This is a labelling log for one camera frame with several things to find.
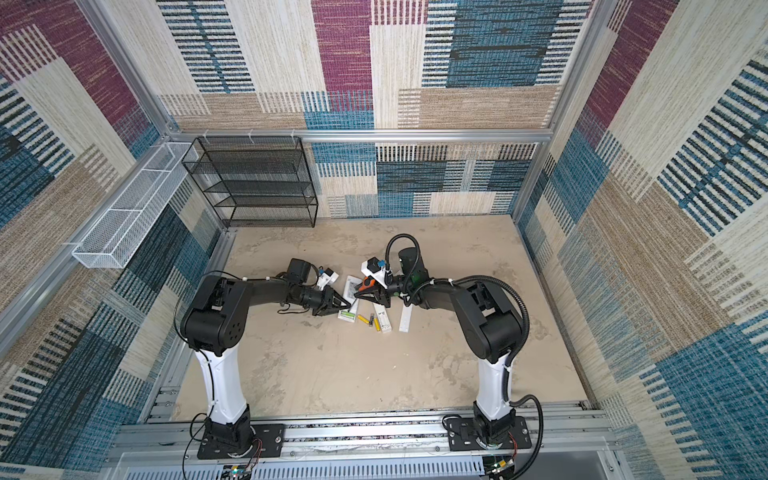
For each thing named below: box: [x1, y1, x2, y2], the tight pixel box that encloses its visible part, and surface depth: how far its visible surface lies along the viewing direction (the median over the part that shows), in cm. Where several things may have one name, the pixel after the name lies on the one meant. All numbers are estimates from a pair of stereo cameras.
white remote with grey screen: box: [338, 275, 363, 323], surface depth 96 cm
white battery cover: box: [398, 304, 414, 333], surface depth 96 cm
